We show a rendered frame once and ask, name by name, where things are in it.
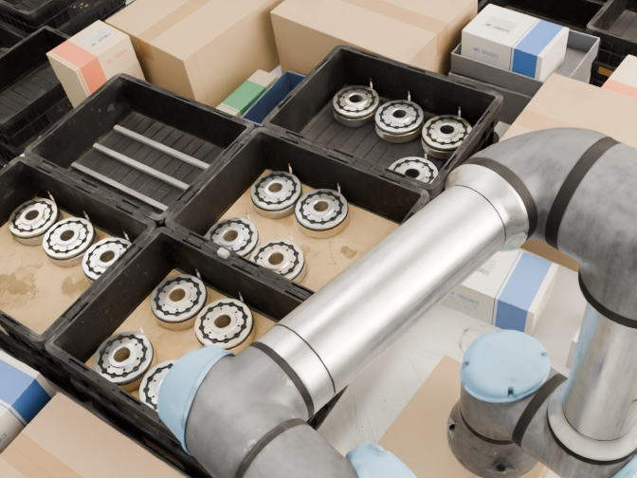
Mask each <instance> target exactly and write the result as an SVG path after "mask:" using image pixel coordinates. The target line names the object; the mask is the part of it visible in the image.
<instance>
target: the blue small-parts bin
mask: <svg viewBox="0 0 637 478"><path fill-rule="evenodd" d="M305 77H306V76H304V75H301V74H298V73H295V72H292V71H289V70H285V71H284V72H283V73H282V74H281V76H280V77H279V78H278V79H277V80H276V81H275V82H274V83H273V84H272V85H271V86H270V87H269V88H268V89H267V90H266V91H265V92H264V93H263V94H262V95H261V96H260V98H258V99H257V100H256V102H255V103H254V104H253V105H252V106H251V107H250V108H249V109H248V110H247V111H246V112H245V113H244V114H243V115H242V116H241V119H244V120H248V121H250V122H252V123H253V124H254V127H255V129H256V128H258V127H263V120H264V118H265V117H266V116H267V115H268V114H269V113H270V112H271V111H272V110H273V109H274V108H275V107H276V106H277V105H278V104H279V103H280V102H281V101H282V100H283V99H284V98H285V97H286V96H287V95H288V94H289V93H290V92H291V91H292V90H293V89H294V88H295V87H296V86H297V85H298V84H299V83H300V82H301V81H302V80H303V79H304V78H305Z"/></svg>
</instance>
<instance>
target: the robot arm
mask: <svg viewBox="0 0 637 478"><path fill-rule="evenodd" d="M530 238H533V239H538V240H541V241H544V242H546V243H547V244H548V245H550V246H551V247H553V248H556V249H557V250H559V251H561V252H563V253H565V254H566V255H568V256H570V257H572V258H573V259H575V260H576V261H578V262H579V263H580V265H579V269H578V276H577V278H578V285H579V289H580V291H581V293H582V296H583V297H584V299H585V300H586V302H587V304H586V308H585V312H584V316H583V320H582V323H581V327H580V331H579V335H578V339H577V343H576V346H575V351H574V355H573V362H572V366H571V370H570V373H569V377H565V376H564V375H562V374H561V373H559V372H558V371H557V370H556V369H554V368H553V367H551V366H550V360H549V357H548V355H547V353H546V351H545V349H544V347H543V346H542V345H541V344H540V343H539V341H537V340H536V339H535V338H533V337H531V336H530V335H527V334H525V333H522V332H519V331H516V330H501V331H492V332H488V333H486V334H484V335H481V336H480V337H478V338H477V339H475V340H474V341H473V342H472V343H471V344H470V345H469V346H468V348H467V349H466V351H465V353H464V357H463V363H462V365H461V368H460V381H461V391H460V399H459V400H458V401H457V402H456V403H455V405H454V406H453V408H452V410H451V412H450V415H449V418H448V422H447V439H448V443H449V446H450V448H451V450H452V452H453V454H454V456H455V457H456V459H457V460H458V461H459V462H460V463H461V464H462V465H463V466H464V467H465V468H466V469H468V470H469V471H471V472H472V473H474V474H476V475H478V476H480V477H482V478H518V477H520V476H522V475H524V474H526V473H527V472H529V471H530V470H531V469H532V468H533V467H534V466H535V465H536V464H537V462H538V461H539V462H540V463H541V464H542V465H544V466H545V467H546V468H548V469H549V470H551V471H552V472H553V473H555V474H556V475H557V476H559V477H560V478H632V477H633V476H634V475H635V473H636V472H637V149H635V148H632V147H630V146H628V145H626V144H625V143H622V142H620V141H618V140H615V139H614V138H612V137H610V136H607V135H605V134H603V133H600V132H597V131H594V130H591V129H585V128H577V127H555V128H548V129H541V130H536V131H532V132H528V133H524V134H520V135H517V136H514V137H511V138H507V139H505V140H503V141H500V142H498V143H495V144H493V145H491V146H489V147H487V148H485V149H483V150H481V151H479V152H478V153H476V154H475V155H473V156H472V157H470V158H469V159H468V160H466V161H465V162H463V163H462V164H461V165H460V166H458V167H457V168H456V169H454V170H453V171H452V172H451V173H450V174H449V176H448V177H447V180H446V190H445V191H443V192H442V193H441V194H439V195H438V196H437V197H436V198H434V199H433V200H432V201H430V202H429V203H428V204H427V205H425V207H424V208H423V209H421V210H420V211H419V212H417V213H416V214H414V215H413V216H412V217H411V218H410V219H408V220H407V221H406V222H405V223H403V224H402V225H401V226H400V227H398V228H397V229H396V230H394V231H393V232H392V233H390V234H389V235H388V236H387V237H385V238H384V239H383V240H382V241H380V242H379V243H378V244H377V245H375V246H374V247H373V248H371V249H370V250H369V251H367V252H366V253H365V254H364V255H362V256H361V257H360V258H359V259H357V260H356V261H355V262H354V263H352V264H351V265H350V266H348V267H347V268H346V269H344V270H343V271H342V272H341V273H339V274H338V275H337V276H336V277H335V278H334V279H333V280H331V281H330V282H329V283H328V284H326V285H325V286H324V287H322V288H321V289H320V290H319V291H317V292H316V293H315V294H314V295H312V296H311V297H310V298H308V299H307V300H306V301H305V302H303V303H302V304H301V305H299V306H298V307H297V308H296V309H294V310H293V311H292V312H290V313H289V314H288V315H287V316H285V317H284V318H283V319H282V320H280V321H279V322H278V323H276V324H275V325H274V326H272V327H271V328H270V329H269V330H267V331H266V332H265V333H264V334H262V335H261V336H260V337H259V338H257V339H256V340H255V341H253V342H252V343H251V344H250V345H249V346H248V347H247V348H246V349H244V350H243V351H242V352H241V353H239V354H238V355H237V356H235V355H234V354H233V353H232V352H230V351H227V350H226V349H224V348H223V347H221V346H218V345H205V346H203V347H202V348H201V349H199V350H198V349H193V350H191V351H190V352H189V353H187V354H186V355H184V356H183V357H182V358H181V359H179V360H178V361H177V362H176V363H175V364H174V365H173V367H172V368H171V369H170V370H169V372H168V373H167V375H166V376H165V377H164V379H163V381H162V383H161V385H160V387H159V391H158V395H157V410H158V415H159V417H160V418H161V419H162V421H163V422H164V423H165V424H166V425H167V427H168V428H169V429H170V430H171V431H172V433H173V434H174V435H175V436H176V438H177V439H178V440H179V441H180V442H181V445H182V448H183V449H184V451H185V452H186V453H187V454H189V455H192V456H193V457H194V458H195V459H196V460H197V461H198V462H199V463H200V464H201V465H202V466H203V467H204V468H205V469H206V470H207V471H208V473H209V474H210V475H211V476H212V477H213V478H417V477H416V476H415V475H414V473H413V472H412V471H411V470H410V469H409V468H408V467H407V466H406V465H405V464H404V463H403V462H402V461H401V460H400V459H398V458H397V457H396V456H395V455H394V454H392V453H391V452H390V451H388V450H384V449H383V448H382V447H381V446H379V445H377V444H375V443H372V442H366V443H362V444H360V445H359V446H358V447H357V448H356V449H355V450H353V451H348V452H347V454H346V457H344V456H343V455H342V454H341V453H340V452H338V451H337V450H336V449H335V448H334V447H333V446H332V445H331V444H329V443H328V442H327V441H326V440H325V439H324V438H323V437H322V436H321V435H320V434H318V433H317V432H316V431H315V430H314V429H313V428H312V427H311V426H309V425H308V424H307V422H306V421H307V420H308V419H310V418H311V417H312V416H313V414H315V413H316V412H317V411H318V410H319V409H320V408H321V407H323V406H324V405H325V404H326V403H327V402H328V401H329V400H330V399H332V398H333V397H334V396H335V395H336V394H337V393H339V392H340V391H341V390H342V389H343V388H344V387H345V386H346V385H348V384H349V383H350V382H351V381H352V380H353V379H354V378H355V377H357V376H358V375H359V374H360V373H361V372H362V371H364V370H365V369H366V368H367V367H368V366H369V365H370V364H371V363H373V362H374V361H375V360H376V359H377V358H378V357H379V356H381V355H382V354H383V353H384V352H385V351H386V350H387V349H389V348H390V347H391V346H392V345H393V344H394V343H395V342H396V341H398V340H399V339H400V338H401V337H402V336H403V335H405V334H406V333H407V332H408V331H409V330H410V329H411V328H412V327H413V326H414V325H415V324H416V323H418V322H419V321H420V320H422V319H423V318H424V317H425V316H426V314H427V313H429V312H430V311H431V310H432V309H433V308H434V307H435V306H436V305H438V304H439V303H440V302H441V301H442V300H443V299H444V298H446V297H447V296H448V295H449V294H450V293H451V292H452V291H454V290H455V289H456V288H457V287H458V286H459V285H460V284H462V283H463V282H464V281H465V280H466V279H467V278H468V277H469V276H471V275H472V274H473V273H474V272H475V271H476V270H477V269H479V268H480V267H481V266H482V265H483V264H484V263H485V262H487V261H488V260H489V259H490V258H491V257H492V256H493V255H495V254H496V253H497V252H498V251H504V252H505V251H512V250H515V249H516V248H519V247H520V246H521V245H522V244H524V243H525V242H526V241H527V240H528V239H530Z"/></svg>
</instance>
